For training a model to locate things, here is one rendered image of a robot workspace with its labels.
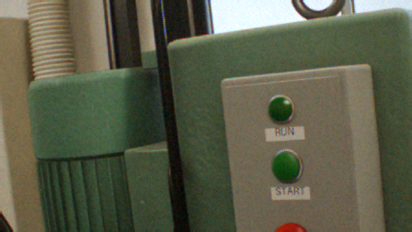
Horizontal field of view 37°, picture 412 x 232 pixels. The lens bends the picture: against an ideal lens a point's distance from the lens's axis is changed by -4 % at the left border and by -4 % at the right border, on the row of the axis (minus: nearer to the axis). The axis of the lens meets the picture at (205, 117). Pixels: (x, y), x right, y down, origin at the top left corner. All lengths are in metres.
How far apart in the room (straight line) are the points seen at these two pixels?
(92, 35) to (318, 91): 1.92
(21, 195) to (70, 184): 1.57
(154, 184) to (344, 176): 0.26
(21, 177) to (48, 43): 0.48
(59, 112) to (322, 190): 0.35
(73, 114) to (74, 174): 0.07
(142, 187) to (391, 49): 0.30
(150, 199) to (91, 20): 1.71
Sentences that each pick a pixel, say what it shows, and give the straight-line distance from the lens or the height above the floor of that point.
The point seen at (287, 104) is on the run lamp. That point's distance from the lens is 0.43.
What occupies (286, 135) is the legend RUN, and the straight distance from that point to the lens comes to 0.44.
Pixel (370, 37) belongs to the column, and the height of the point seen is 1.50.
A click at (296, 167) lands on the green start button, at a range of 0.44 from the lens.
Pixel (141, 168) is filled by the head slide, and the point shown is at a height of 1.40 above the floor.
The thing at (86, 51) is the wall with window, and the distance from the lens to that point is 2.32.
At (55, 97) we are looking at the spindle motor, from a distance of 0.69.
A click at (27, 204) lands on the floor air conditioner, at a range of 2.28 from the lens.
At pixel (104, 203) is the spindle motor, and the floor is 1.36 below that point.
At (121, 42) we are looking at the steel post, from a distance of 2.15.
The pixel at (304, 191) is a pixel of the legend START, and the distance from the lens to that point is 0.44.
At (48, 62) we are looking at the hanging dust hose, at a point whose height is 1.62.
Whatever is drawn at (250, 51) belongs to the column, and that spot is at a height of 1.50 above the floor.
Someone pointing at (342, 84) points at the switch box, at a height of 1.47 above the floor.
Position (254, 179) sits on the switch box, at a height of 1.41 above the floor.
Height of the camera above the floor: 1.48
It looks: 3 degrees down
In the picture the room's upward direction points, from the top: 6 degrees counter-clockwise
